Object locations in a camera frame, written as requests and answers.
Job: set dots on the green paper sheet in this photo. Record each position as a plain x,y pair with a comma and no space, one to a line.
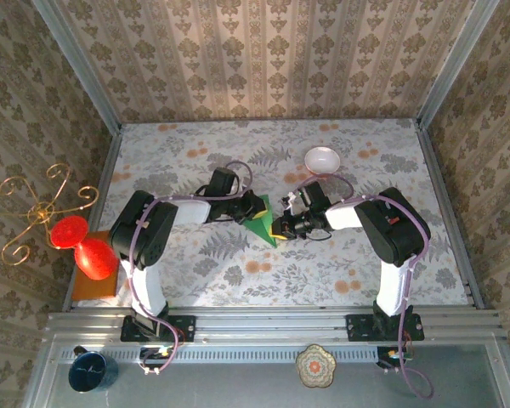
263,227

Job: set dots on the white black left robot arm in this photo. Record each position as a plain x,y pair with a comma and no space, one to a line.
140,229

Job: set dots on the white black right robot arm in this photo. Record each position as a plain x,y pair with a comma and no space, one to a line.
395,229

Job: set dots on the floral patterned table cover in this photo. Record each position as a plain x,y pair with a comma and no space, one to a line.
280,276

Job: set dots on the white orange bowl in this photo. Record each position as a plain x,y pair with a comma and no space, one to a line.
321,159

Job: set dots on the patterned flower-shaped dish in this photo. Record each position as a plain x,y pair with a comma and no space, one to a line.
315,366

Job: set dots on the red plastic goblet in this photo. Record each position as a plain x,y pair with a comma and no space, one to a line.
95,259

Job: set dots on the small black connector board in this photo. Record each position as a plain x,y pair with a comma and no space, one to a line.
153,353
384,355

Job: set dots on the grey metal shelf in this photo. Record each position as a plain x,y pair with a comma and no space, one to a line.
238,387

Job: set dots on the orange wooden block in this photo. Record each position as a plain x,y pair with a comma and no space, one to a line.
93,289

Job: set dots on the dark blue mug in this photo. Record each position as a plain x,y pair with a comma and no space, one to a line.
87,372

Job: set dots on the aluminium frame rail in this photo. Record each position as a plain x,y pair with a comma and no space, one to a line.
272,327

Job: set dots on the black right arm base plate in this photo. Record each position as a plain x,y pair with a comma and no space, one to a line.
359,329

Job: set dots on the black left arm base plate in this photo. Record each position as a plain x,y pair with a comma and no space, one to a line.
183,329

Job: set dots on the aluminium side rail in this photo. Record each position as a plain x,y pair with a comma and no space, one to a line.
434,170
107,170

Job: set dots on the aluminium corner post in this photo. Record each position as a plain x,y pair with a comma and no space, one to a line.
450,68
81,72

